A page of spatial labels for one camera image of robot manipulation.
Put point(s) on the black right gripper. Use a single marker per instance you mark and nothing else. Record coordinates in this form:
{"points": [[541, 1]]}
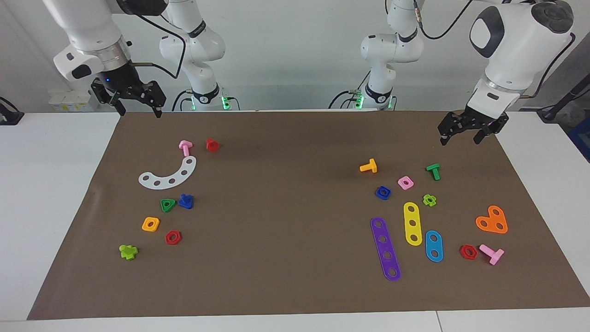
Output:
{"points": [[117, 78]]}

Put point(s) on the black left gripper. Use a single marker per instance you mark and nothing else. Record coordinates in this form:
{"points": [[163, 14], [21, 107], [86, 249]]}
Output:
{"points": [[479, 119]]}

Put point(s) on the blue square plastic nut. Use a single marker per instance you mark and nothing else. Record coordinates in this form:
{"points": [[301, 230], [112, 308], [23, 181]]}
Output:
{"points": [[378, 195]]}

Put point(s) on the blue plastic screw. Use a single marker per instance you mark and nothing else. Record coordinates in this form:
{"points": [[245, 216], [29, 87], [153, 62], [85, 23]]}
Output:
{"points": [[185, 202]]}

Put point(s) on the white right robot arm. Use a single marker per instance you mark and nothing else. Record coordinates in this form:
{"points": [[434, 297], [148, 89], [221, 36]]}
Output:
{"points": [[83, 23]]}

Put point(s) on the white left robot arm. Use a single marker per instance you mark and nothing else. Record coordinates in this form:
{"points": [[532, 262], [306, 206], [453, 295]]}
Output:
{"points": [[516, 46]]}

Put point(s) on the green plastic screw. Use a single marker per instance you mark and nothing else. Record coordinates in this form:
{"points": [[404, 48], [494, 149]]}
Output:
{"points": [[433, 170]]}

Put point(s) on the pink plastic screw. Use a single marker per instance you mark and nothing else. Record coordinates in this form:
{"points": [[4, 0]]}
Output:
{"points": [[493, 254], [185, 147]]}

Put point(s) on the lime green flower nut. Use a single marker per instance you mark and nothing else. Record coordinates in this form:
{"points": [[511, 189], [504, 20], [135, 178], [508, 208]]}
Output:
{"points": [[433, 202]]}

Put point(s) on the pink square plastic nut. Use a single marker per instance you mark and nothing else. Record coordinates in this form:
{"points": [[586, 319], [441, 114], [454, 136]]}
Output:
{"points": [[410, 186]]}

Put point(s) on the red plastic screw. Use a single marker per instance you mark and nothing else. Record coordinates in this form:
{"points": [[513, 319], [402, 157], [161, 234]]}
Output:
{"points": [[212, 145]]}

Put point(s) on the orange plastic screw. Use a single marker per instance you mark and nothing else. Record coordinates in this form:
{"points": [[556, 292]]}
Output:
{"points": [[370, 167]]}

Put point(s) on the green triangle plastic nut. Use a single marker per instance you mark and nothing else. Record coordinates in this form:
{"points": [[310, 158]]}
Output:
{"points": [[172, 202]]}

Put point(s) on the red hexagon plastic nut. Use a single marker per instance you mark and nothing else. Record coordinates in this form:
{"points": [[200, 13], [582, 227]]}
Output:
{"points": [[463, 254], [168, 239]]}

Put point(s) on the orange square plastic nut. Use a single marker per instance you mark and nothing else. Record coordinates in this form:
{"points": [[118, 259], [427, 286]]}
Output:
{"points": [[145, 226]]}

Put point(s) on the lime green cross screw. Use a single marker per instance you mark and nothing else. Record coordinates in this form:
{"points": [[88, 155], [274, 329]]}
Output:
{"points": [[127, 252]]}

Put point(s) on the white box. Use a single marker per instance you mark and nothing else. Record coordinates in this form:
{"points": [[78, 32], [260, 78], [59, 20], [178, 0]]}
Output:
{"points": [[69, 99]]}

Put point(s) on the black stand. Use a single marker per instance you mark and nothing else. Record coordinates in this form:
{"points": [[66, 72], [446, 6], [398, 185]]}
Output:
{"points": [[560, 103]]}

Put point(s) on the white curved perforated strip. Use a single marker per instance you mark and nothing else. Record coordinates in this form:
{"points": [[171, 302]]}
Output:
{"points": [[177, 177]]}

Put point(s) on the orange heart-shaped plate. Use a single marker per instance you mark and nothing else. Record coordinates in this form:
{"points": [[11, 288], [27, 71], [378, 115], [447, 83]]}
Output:
{"points": [[492, 221]]}

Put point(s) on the yellow three-hole strip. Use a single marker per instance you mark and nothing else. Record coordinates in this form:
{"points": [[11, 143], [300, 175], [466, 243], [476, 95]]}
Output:
{"points": [[412, 215]]}

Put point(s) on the blue crate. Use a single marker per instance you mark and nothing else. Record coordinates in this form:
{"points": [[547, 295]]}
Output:
{"points": [[583, 138]]}

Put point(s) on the black clamp device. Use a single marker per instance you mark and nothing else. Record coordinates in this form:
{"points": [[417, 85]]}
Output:
{"points": [[9, 117]]}

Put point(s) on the blue two-hole strip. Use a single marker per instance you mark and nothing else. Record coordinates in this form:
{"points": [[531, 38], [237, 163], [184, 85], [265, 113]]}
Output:
{"points": [[434, 246]]}

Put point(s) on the purple four-hole strip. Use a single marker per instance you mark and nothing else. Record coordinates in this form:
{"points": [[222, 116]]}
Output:
{"points": [[385, 247]]}

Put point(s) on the brown table mat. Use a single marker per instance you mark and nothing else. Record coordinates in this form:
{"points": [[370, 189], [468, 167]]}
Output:
{"points": [[276, 253]]}

